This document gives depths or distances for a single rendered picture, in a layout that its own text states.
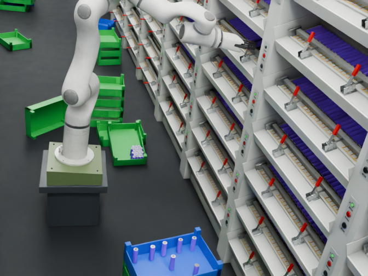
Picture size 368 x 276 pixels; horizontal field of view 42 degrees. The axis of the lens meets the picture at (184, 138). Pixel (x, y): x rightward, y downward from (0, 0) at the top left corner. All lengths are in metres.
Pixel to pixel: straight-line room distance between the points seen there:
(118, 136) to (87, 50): 1.12
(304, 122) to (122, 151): 1.60
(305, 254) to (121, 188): 1.35
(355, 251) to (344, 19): 0.67
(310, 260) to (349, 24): 0.80
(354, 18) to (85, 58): 1.14
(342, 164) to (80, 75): 1.18
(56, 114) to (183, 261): 1.81
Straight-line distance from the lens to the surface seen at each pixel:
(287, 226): 1.86
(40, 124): 3.32
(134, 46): 4.28
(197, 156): 2.84
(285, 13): 1.83
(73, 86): 2.16
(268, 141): 1.94
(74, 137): 2.32
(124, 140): 3.12
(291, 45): 1.79
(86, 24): 2.04
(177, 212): 2.69
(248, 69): 2.06
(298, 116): 1.74
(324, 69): 1.63
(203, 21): 1.91
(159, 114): 3.48
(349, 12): 1.53
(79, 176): 2.33
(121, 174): 2.92
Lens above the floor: 1.71
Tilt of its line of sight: 31 degrees down
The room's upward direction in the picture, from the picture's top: 8 degrees clockwise
